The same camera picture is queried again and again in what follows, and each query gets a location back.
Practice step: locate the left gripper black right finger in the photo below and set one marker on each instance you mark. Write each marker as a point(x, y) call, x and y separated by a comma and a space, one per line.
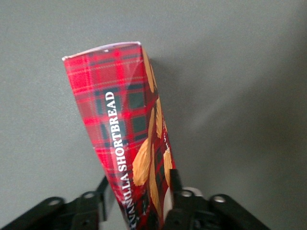
point(182, 210)

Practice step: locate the red tartan cookie box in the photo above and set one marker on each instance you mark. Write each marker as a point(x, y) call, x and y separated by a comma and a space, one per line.
point(115, 95)

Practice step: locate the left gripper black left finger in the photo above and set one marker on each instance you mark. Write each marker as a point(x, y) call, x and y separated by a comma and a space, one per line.
point(91, 210)

